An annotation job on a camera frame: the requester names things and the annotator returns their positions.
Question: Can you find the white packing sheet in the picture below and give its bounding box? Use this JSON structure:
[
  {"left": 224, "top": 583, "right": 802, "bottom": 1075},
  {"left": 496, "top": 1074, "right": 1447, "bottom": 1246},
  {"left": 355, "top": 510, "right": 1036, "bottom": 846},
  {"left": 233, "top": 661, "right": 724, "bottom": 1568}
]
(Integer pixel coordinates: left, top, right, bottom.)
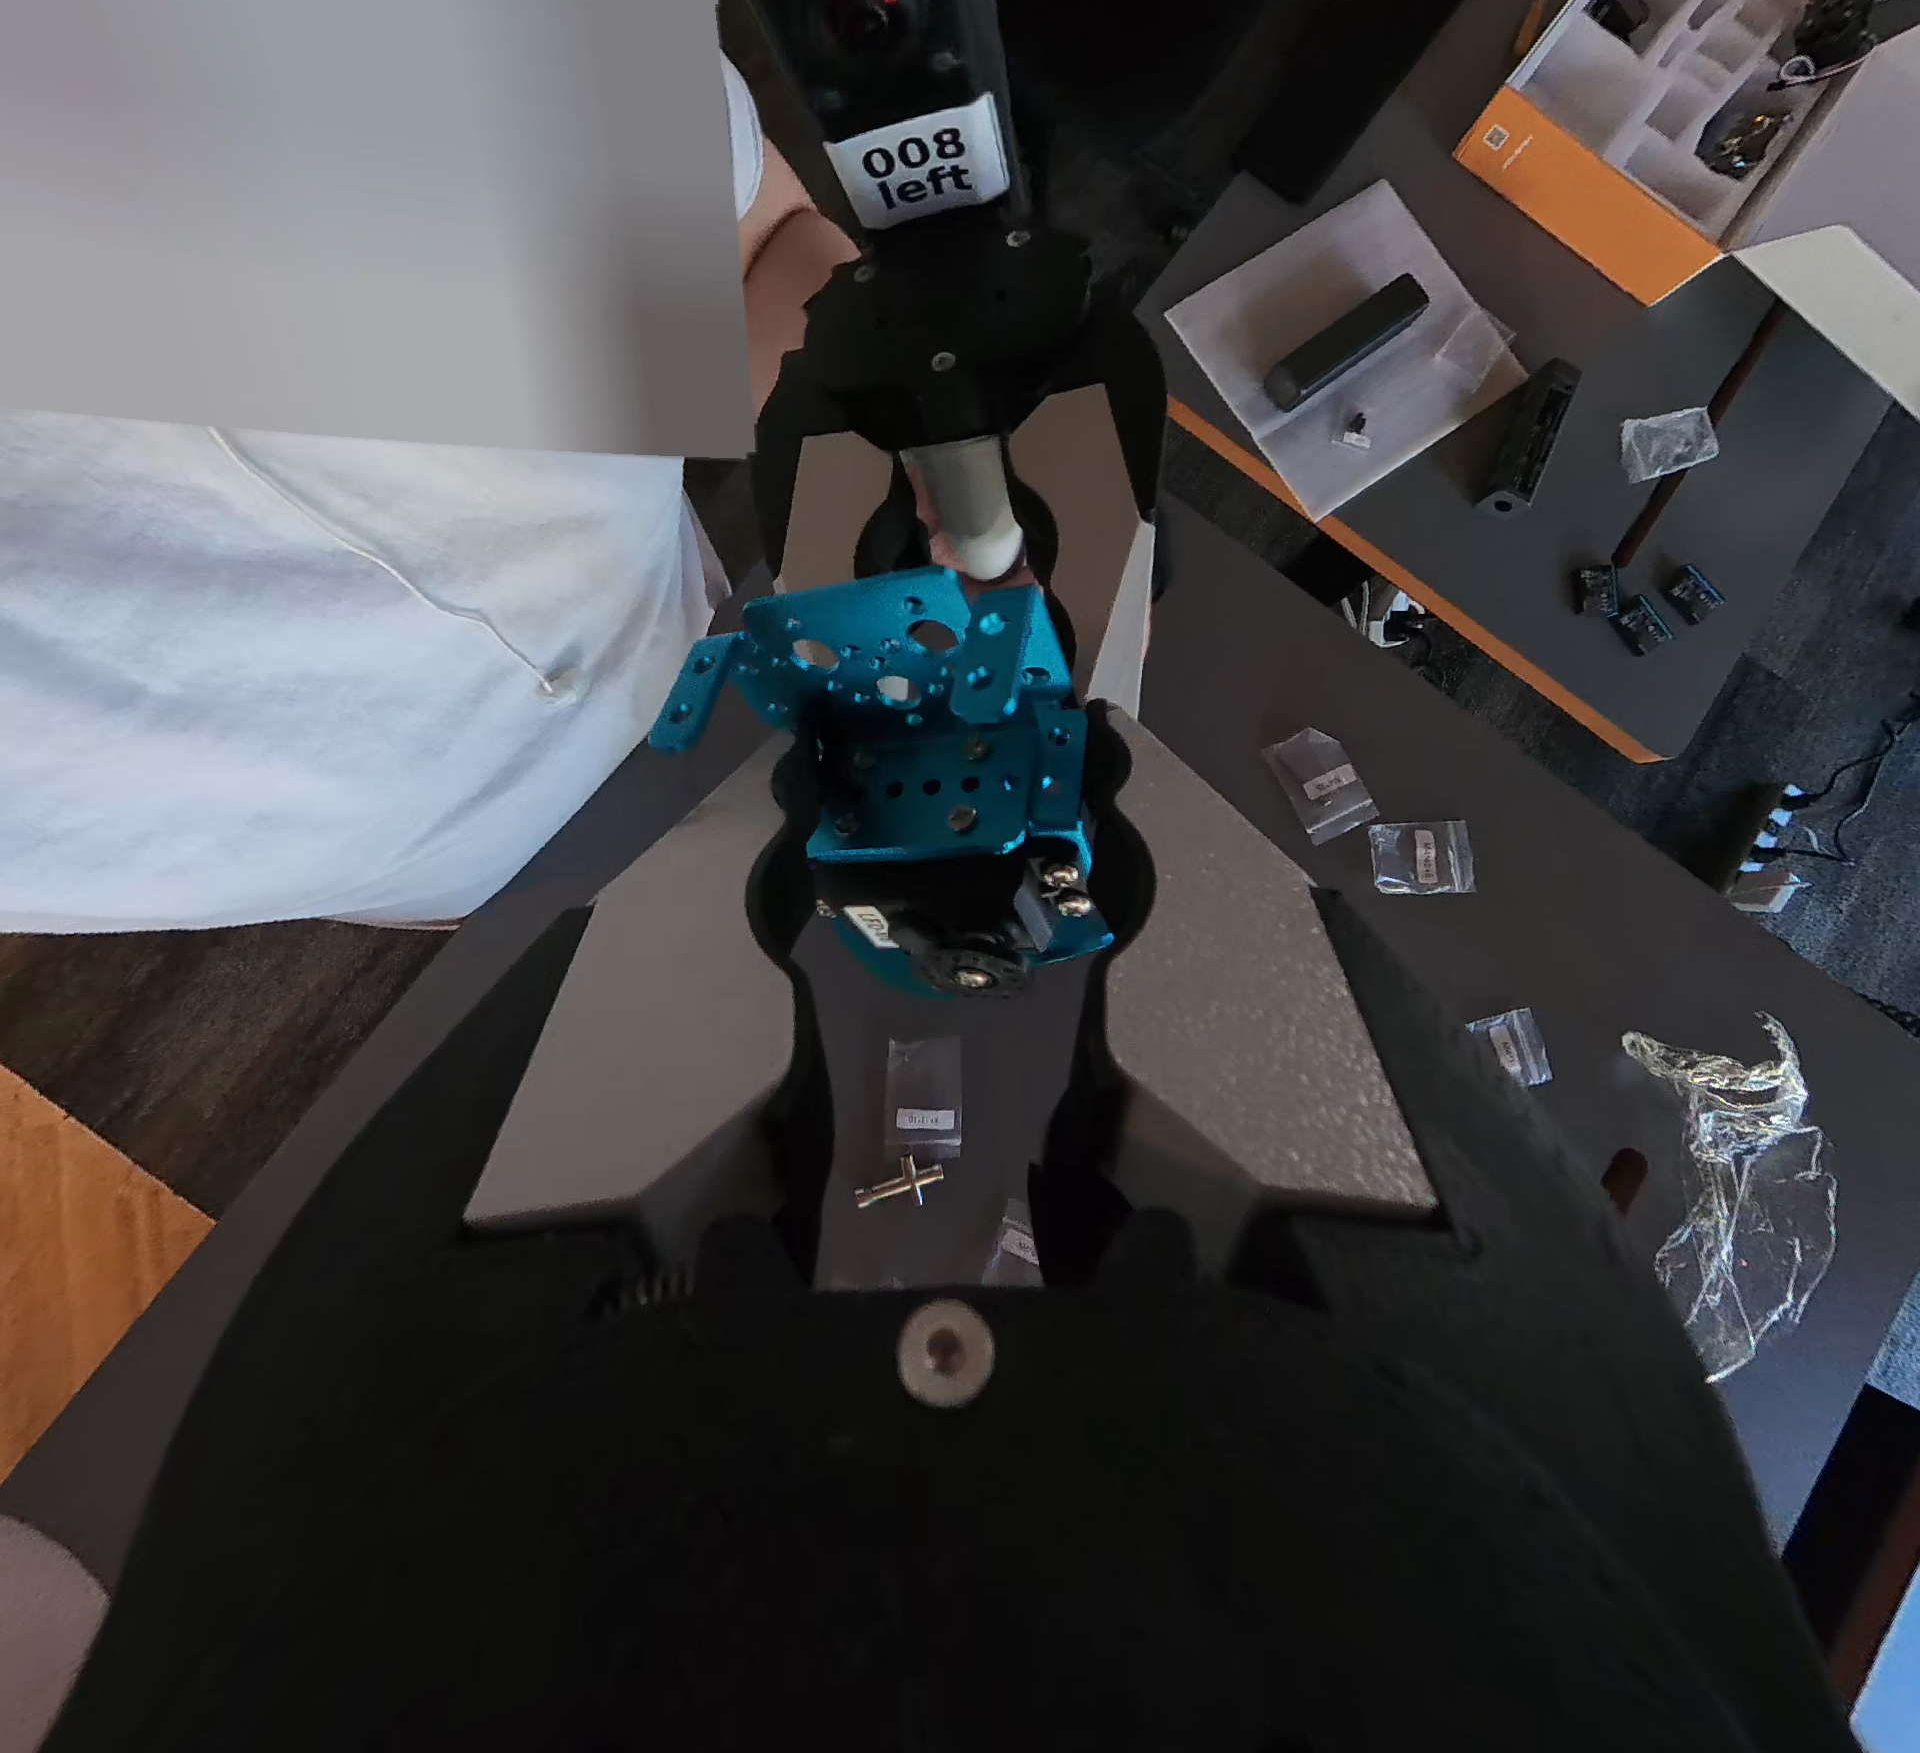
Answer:
[{"left": 1162, "top": 177, "right": 1529, "bottom": 524}]

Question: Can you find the person's white shirt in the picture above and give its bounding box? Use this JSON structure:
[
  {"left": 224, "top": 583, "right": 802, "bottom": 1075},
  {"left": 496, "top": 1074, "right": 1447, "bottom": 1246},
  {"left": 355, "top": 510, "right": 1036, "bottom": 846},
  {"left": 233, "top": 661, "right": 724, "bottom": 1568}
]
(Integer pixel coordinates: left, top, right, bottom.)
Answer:
[{"left": 0, "top": 413, "right": 724, "bottom": 940}]

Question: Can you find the crumpled empty clear bag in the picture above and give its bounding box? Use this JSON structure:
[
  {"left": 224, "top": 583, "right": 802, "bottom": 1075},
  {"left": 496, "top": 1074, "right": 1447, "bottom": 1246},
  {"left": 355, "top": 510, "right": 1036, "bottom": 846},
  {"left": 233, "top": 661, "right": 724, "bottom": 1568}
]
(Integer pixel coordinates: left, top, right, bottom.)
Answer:
[{"left": 1617, "top": 406, "right": 1721, "bottom": 484}]

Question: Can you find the blue toy robot arm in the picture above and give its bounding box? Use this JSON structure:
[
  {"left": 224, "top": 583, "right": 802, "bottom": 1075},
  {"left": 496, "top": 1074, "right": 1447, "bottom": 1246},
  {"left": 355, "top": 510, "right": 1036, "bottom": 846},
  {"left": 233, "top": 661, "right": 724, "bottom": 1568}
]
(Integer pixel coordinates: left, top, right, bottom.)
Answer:
[{"left": 648, "top": 568, "right": 1122, "bottom": 1008}]

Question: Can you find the dark grey desk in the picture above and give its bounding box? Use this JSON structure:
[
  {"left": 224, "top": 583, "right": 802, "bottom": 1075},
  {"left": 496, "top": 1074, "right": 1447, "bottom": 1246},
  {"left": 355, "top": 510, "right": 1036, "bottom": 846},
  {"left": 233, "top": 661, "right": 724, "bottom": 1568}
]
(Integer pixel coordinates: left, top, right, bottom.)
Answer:
[{"left": 195, "top": 492, "right": 1878, "bottom": 1560}]

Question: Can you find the black rectangular block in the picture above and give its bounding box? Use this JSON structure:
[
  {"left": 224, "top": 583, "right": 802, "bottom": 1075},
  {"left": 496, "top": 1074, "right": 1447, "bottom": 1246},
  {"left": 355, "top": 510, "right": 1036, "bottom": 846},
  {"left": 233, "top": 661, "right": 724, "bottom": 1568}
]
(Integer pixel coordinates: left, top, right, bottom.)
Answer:
[
  {"left": 1473, "top": 355, "right": 1584, "bottom": 514},
  {"left": 1260, "top": 271, "right": 1435, "bottom": 413}
]

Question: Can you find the person's left hand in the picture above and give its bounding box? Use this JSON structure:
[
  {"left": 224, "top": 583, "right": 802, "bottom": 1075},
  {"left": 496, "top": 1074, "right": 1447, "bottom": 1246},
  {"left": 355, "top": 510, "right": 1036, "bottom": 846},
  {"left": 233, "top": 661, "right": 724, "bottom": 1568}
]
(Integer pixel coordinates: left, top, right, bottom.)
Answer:
[{"left": 743, "top": 139, "right": 870, "bottom": 289}]

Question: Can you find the floor power strip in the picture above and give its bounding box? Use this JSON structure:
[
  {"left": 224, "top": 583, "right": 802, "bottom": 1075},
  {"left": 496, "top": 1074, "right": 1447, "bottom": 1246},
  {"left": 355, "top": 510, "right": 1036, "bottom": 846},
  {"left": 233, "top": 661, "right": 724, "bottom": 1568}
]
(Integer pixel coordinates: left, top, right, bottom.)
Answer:
[{"left": 1722, "top": 732, "right": 1920, "bottom": 917}]

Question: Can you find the grey desk with orange edge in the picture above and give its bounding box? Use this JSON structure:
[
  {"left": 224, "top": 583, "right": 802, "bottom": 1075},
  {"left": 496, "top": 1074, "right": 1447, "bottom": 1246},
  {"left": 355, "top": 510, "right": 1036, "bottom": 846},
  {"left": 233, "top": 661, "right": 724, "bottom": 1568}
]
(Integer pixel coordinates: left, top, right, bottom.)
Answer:
[{"left": 1135, "top": 0, "right": 1920, "bottom": 769}]

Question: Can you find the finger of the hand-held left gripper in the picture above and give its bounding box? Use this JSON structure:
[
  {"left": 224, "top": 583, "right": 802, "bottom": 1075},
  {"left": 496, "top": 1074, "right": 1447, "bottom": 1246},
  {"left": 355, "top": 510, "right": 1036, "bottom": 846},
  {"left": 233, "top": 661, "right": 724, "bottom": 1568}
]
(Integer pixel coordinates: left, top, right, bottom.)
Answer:
[
  {"left": 777, "top": 437, "right": 919, "bottom": 587},
  {"left": 1009, "top": 387, "right": 1162, "bottom": 722}
]

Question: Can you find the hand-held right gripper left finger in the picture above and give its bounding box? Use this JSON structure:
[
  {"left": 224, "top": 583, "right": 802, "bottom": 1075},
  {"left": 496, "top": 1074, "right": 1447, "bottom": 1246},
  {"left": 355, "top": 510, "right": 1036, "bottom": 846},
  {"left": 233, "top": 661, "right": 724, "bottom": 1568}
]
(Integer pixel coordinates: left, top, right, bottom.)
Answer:
[{"left": 460, "top": 730, "right": 826, "bottom": 1227}]

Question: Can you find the orange white cardboard box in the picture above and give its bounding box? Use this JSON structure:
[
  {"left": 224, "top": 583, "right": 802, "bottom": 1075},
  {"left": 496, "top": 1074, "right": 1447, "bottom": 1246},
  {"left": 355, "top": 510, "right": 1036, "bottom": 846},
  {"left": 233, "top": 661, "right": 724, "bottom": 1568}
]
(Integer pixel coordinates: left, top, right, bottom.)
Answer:
[{"left": 1451, "top": 0, "right": 1920, "bottom": 424}]

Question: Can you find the crumpled clear plastic wrap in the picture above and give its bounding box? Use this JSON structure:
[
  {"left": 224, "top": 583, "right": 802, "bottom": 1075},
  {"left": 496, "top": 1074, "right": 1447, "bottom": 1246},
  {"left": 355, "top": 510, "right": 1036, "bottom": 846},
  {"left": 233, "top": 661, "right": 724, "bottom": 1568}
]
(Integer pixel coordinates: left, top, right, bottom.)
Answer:
[{"left": 1621, "top": 1013, "right": 1841, "bottom": 1383}]

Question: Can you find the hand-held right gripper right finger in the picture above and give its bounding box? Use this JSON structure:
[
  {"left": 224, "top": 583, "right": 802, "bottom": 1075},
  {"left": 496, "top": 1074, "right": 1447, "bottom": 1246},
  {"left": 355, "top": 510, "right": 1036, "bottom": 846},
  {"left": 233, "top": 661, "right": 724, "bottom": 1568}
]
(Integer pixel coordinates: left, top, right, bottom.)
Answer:
[{"left": 1046, "top": 706, "right": 1445, "bottom": 1212}]

